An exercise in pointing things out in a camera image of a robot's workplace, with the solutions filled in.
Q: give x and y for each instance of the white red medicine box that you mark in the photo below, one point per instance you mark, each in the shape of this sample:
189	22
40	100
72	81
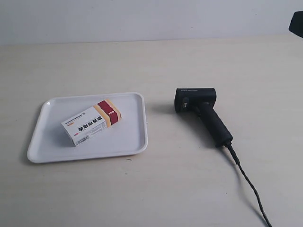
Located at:
90	122

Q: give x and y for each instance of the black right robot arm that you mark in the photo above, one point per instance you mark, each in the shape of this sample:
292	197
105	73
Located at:
296	24

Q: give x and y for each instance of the white plastic tray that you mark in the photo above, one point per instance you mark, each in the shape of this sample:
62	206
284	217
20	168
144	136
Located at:
50	142

